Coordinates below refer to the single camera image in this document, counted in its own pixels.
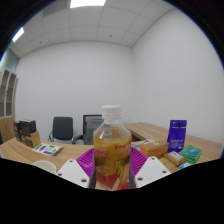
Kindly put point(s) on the wooden glass-door shelf cabinet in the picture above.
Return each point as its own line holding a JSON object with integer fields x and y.
{"x": 7, "y": 126}

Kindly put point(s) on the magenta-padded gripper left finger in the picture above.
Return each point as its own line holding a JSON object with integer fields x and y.
{"x": 75, "y": 170}

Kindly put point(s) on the yellow drink bottle white cap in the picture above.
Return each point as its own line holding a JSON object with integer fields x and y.
{"x": 111, "y": 146}

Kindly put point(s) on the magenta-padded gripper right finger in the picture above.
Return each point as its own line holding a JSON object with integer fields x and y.
{"x": 150, "y": 170}

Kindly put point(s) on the white printed leaflet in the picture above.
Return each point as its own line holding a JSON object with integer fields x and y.
{"x": 47, "y": 149}

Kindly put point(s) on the small tan box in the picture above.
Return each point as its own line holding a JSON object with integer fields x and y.
{"x": 174, "y": 158}

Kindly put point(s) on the white paper card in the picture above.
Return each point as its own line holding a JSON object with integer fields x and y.
{"x": 140, "y": 144}

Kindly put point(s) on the small dark printed box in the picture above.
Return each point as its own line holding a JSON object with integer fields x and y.
{"x": 17, "y": 131}

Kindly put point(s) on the green flat packet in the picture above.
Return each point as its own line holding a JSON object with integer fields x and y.
{"x": 191, "y": 153}

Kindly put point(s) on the black mesh office chair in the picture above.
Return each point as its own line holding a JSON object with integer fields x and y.
{"x": 88, "y": 128}

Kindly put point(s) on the orange cardboard box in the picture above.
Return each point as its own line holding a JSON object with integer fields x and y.
{"x": 154, "y": 149}

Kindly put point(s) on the ceiling air vent grille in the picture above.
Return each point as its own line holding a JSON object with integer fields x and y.
{"x": 56, "y": 7}

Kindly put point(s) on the purple upright box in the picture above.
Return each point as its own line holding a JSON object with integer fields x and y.
{"x": 176, "y": 135}

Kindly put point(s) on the small blue box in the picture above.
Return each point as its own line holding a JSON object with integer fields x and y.
{"x": 186, "y": 165}

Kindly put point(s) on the rectangular ceiling light panel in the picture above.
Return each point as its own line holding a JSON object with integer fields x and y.
{"x": 18, "y": 34}
{"x": 87, "y": 3}

